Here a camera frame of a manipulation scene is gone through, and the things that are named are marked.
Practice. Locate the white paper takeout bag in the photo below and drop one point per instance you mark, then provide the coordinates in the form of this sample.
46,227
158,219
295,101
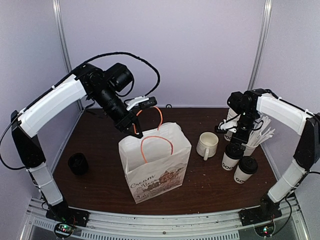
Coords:
155,163

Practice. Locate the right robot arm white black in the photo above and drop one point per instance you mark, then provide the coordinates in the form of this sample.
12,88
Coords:
249,106

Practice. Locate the white paper cup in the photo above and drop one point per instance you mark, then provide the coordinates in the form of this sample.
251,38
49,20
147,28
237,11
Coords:
229,162
240,177

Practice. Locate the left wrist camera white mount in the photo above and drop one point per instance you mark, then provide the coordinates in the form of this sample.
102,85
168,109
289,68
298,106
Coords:
141,102

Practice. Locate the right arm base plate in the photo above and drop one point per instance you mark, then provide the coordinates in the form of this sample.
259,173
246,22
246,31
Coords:
252,216

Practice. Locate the cream ribbed ceramic mug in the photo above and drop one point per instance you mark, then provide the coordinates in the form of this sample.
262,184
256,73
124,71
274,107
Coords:
207,145

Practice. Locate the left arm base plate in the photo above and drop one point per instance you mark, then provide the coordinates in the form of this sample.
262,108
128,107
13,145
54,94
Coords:
74,217

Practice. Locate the aluminium front rail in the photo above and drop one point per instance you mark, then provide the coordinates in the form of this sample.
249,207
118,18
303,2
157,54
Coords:
223,225

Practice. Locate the right aluminium wall post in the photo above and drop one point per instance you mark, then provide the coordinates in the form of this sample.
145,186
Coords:
263,35

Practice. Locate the left aluminium wall post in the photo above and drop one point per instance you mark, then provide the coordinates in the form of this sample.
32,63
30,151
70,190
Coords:
61,33

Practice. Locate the aluminium wall post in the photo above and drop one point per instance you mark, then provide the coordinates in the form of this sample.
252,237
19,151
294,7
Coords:
263,35
61,33

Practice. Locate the bundle of white straws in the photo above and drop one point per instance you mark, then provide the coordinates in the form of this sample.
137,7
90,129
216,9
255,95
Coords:
261,131

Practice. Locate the stack of black cup lids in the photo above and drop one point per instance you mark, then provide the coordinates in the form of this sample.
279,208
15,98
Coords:
78,164

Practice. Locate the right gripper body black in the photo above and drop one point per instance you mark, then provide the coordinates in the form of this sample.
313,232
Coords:
244,138

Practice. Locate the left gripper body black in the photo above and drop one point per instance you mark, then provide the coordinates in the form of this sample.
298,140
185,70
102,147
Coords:
125,120

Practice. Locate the paper cup holding straws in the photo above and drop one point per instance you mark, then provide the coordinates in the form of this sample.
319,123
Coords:
249,150

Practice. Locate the stack of white paper cups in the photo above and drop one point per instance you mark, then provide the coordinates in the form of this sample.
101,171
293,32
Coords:
231,115

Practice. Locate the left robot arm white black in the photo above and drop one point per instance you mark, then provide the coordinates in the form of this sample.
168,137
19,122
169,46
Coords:
87,81

